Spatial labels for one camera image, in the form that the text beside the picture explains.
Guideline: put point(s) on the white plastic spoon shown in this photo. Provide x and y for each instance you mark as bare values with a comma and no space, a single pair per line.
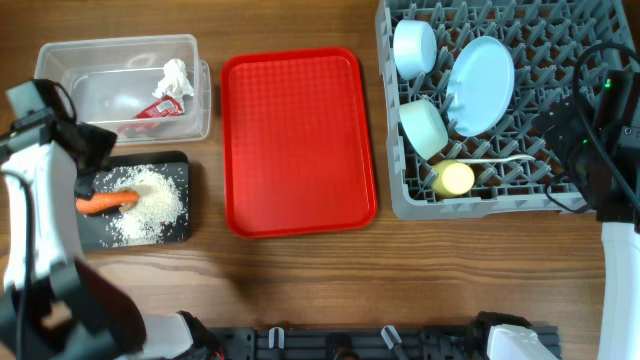
519,157

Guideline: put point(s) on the red plastic tray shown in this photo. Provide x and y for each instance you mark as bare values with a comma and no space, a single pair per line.
296,146

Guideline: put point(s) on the light blue bowl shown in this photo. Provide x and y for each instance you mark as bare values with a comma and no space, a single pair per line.
414,48

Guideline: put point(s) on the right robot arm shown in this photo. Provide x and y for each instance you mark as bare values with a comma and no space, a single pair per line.
599,150

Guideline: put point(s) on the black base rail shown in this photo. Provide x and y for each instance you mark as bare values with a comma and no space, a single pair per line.
426,343

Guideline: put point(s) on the light blue plate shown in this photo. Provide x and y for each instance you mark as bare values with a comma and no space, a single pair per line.
481,83

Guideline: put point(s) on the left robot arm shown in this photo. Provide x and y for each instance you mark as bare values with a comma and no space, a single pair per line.
55,306

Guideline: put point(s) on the mint green bowl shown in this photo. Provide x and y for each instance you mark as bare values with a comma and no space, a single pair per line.
424,127

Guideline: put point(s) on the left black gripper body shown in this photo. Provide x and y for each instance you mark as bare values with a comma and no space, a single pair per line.
99,147

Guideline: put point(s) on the yellow plastic cup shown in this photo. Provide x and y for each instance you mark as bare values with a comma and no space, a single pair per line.
452,178

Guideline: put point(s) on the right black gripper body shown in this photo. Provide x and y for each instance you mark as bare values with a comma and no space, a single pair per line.
561,138

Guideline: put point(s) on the white tissue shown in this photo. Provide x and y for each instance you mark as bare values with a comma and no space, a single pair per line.
175,82

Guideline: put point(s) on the red snack wrapper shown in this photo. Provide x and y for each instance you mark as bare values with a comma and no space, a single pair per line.
155,110

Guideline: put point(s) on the grey dishwasher rack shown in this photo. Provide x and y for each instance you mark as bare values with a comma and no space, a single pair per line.
545,40

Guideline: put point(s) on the orange carrot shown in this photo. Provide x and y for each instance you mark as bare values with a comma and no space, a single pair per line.
104,202

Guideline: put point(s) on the clear plastic bin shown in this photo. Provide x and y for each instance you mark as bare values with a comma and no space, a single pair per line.
111,81

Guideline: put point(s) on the spilled white rice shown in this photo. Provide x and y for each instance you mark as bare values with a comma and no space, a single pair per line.
150,205

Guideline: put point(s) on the black tray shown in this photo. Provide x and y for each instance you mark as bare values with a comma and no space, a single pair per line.
175,230

